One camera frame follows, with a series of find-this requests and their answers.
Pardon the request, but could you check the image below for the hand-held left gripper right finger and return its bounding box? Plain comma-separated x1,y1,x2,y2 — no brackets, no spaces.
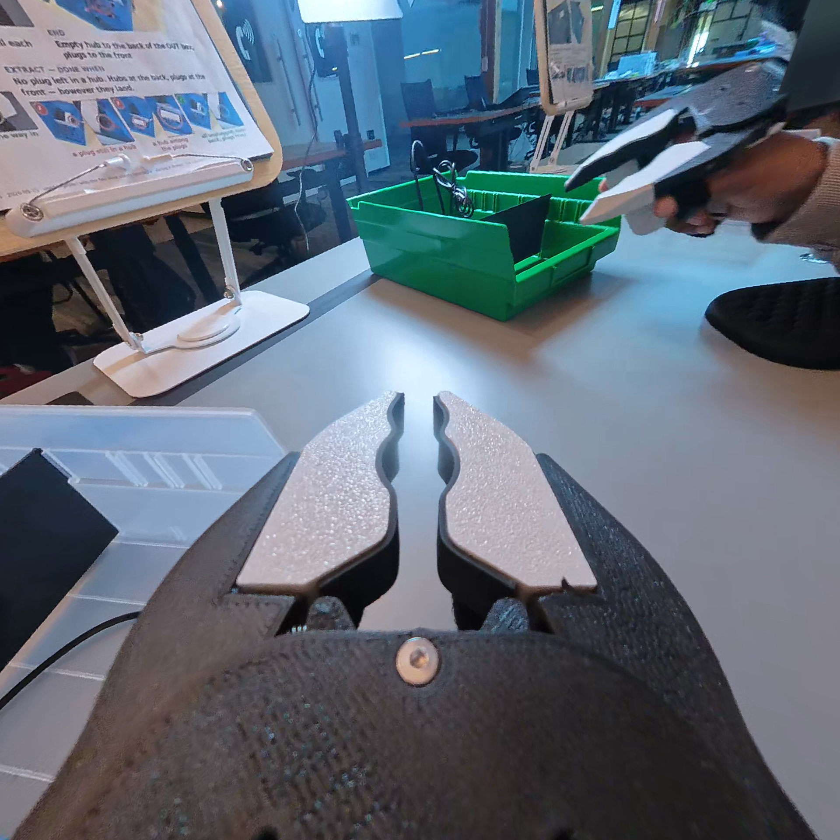
433,391,599,627

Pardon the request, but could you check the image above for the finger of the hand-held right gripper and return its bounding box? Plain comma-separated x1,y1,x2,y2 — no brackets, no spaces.
566,109,685,193
580,142,714,226

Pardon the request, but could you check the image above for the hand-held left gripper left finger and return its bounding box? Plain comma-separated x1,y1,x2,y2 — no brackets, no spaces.
235,391,406,627

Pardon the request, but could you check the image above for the clear plastic bin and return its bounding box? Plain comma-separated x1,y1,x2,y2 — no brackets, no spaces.
0,405,304,785

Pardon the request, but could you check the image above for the green plastic bin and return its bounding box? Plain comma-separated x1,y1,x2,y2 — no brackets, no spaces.
346,169,622,322

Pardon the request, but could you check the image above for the person's right forearm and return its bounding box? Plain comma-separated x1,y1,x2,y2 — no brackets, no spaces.
764,134,840,273

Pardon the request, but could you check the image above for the person's right hand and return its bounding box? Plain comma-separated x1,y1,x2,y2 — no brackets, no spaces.
656,131,831,231

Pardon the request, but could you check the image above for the background document stand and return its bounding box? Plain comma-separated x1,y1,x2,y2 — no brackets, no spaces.
528,0,595,175

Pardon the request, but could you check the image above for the background office desk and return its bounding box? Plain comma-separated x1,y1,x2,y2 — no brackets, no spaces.
400,98,546,153

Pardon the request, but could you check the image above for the black wrist rest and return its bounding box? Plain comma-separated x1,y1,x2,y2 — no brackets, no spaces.
704,276,840,371

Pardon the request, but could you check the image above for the document stand with wooden board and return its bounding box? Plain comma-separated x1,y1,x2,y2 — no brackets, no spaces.
0,0,311,399

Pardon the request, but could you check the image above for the printed instruction sheet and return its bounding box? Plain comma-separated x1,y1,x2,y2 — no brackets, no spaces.
0,0,275,214

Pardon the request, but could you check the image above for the coiled dark cable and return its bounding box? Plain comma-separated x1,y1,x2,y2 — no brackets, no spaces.
432,159,475,217

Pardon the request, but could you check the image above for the black hooked cable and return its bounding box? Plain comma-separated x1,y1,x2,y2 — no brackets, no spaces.
410,140,431,212

